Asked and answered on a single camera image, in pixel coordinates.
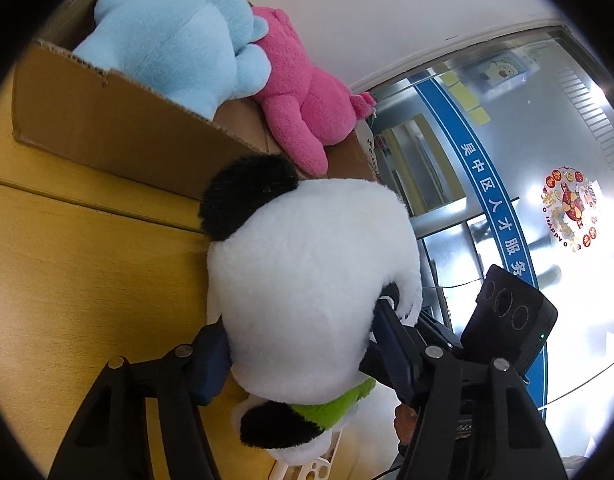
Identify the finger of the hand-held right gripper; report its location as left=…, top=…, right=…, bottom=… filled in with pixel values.
left=412, top=310, right=463, bottom=358

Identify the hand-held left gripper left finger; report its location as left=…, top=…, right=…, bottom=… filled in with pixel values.
left=47, top=325, right=231, bottom=480

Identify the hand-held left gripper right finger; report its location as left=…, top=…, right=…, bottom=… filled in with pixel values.
left=371, top=299, right=570, bottom=480

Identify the panda plush toy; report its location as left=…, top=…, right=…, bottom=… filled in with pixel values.
left=198, top=154, right=424, bottom=466

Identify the brown cardboard box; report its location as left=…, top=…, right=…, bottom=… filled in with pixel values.
left=12, top=0, right=383, bottom=206

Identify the person's right hand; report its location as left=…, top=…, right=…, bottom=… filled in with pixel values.
left=393, top=402, right=423, bottom=458

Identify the round colourful window sticker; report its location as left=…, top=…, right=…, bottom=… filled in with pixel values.
left=540, top=165, right=602, bottom=252

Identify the blue sign band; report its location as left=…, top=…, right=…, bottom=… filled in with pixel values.
left=414, top=77, right=548, bottom=411

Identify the white phone case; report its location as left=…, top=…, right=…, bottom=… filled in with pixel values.
left=268, top=427, right=344, bottom=480

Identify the cartoon bear poster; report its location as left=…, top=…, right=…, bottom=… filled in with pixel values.
left=474, top=52, right=535, bottom=87

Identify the hot pink plush toy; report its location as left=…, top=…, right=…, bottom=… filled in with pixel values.
left=251, top=6, right=360, bottom=177

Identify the light blue plush toy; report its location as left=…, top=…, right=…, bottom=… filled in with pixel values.
left=73, top=0, right=273, bottom=117

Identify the thin black cable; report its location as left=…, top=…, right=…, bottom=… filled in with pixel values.
left=421, top=272, right=488, bottom=291

